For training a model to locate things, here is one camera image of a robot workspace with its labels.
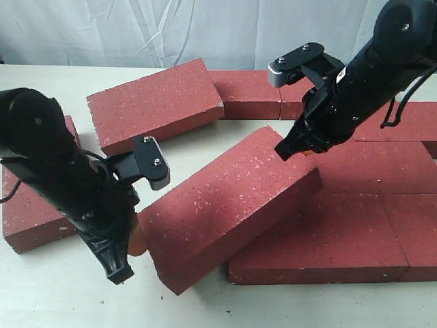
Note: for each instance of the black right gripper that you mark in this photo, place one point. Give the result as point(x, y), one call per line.
point(314, 132)

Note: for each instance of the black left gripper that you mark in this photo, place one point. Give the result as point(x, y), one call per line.
point(105, 220)

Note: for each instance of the red brick moved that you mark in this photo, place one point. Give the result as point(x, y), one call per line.
point(216, 212)

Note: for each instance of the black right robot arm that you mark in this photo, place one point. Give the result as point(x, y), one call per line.
point(400, 56)

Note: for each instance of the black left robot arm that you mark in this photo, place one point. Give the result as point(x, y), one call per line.
point(38, 148)

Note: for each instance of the red brick middle row right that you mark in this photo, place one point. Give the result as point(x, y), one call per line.
point(378, 167)

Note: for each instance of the red brick back row right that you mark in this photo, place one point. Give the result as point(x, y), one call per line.
point(291, 99)

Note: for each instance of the red brick back row left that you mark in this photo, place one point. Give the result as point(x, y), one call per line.
point(247, 94)

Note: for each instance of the red brick front row left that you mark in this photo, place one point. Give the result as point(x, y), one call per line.
point(343, 238)

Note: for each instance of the red brick third row right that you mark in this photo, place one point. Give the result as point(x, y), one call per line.
point(418, 123)

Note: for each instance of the red brick front row right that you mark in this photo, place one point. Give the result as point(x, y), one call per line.
point(413, 219)

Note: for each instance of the red brick tilted back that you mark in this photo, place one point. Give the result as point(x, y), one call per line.
point(161, 105)

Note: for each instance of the white backdrop cloth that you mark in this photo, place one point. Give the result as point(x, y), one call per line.
point(160, 34)

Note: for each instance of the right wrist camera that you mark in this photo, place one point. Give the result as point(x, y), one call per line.
point(308, 60)

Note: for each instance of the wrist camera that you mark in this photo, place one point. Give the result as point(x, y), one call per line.
point(145, 160)
point(308, 60)

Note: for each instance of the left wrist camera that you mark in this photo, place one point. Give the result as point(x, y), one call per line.
point(145, 160)

